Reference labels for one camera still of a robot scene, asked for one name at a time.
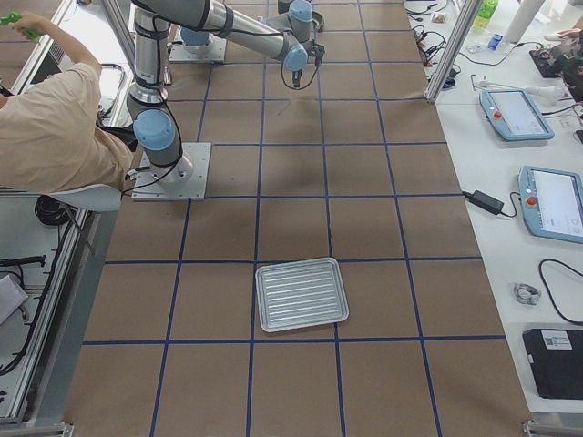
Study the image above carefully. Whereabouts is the aluminium frame post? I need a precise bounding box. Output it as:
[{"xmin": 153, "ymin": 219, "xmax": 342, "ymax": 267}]
[{"xmin": 424, "ymin": 0, "xmax": 482, "ymax": 103}]

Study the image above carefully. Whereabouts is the green handled tool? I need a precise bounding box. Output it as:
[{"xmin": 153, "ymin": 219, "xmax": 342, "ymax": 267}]
[{"xmin": 0, "ymin": 12, "xmax": 46, "ymax": 45}]

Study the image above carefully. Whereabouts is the black laptop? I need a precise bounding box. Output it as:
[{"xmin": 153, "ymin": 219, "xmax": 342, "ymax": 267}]
[{"xmin": 522, "ymin": 329, "xmax": 582, "ymax": 401}]

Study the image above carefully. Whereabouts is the near teach pendant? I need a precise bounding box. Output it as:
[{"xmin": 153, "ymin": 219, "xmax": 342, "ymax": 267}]
[{"xmin": 517, "ymin": 166, "xmax": 582, "ymax": 244}]

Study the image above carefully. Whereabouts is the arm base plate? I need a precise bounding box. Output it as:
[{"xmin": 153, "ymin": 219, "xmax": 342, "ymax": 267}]
[
  {"xmin": 131, "ymin": 142, "xmax": 211, "ymax": 201},
  {"xmin": 169, "ymin": 35, "xmax": 227, "ymax": 64}
]

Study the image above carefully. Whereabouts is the far teach pendant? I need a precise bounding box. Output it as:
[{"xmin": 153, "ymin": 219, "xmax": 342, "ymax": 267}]
[{"xmin": 479, "ymin": 89, "xmax": 555, "ymax": 142}]

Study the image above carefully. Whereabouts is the silver ribbed metal tray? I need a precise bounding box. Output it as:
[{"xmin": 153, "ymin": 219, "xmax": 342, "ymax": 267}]
[{"xmin": 255, "ymin": 257, "xmax": 350, "ymax": 333}]

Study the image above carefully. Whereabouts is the black power adapter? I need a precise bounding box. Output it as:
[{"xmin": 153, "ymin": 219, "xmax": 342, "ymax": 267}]
[{"xmin": 462, "ymin": 190, "xmax": 504, "ymax": 216}]

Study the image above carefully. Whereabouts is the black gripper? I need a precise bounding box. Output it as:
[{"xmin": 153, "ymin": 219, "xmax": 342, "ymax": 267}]
[{"xmin": 292, "ymin": 69, "xmax": 302, "ymax": 85}]

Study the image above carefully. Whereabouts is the person in beige shirt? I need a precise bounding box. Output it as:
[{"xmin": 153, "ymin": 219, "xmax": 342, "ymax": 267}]
[{"xmin": 0, "ymin": 11, "xmax": 136, "ymax": 195}]

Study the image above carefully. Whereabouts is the teach pendant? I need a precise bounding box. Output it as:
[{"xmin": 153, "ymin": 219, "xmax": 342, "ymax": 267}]
[
  {"xmin": 479, "ymin": 89, "xmax": 555, "ymax": 142},
  {"xmin": 517, "ymin": 166, "xmax": 582, "ymax": 244}
]

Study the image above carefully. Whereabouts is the white chair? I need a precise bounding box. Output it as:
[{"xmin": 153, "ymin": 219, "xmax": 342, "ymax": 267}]
[{"xmin": 47, "ymin": 184, "xmax": 122, "ymax": 255}]

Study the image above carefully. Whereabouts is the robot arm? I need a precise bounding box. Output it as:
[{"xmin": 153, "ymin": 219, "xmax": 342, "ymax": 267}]
[
  {"xmin": 128, "ymin": 1, "xmax": 324, "ymax": 197},
  {"xmin": 176, "ymin": 1, "xmax": 315, "ymax": 57}
]

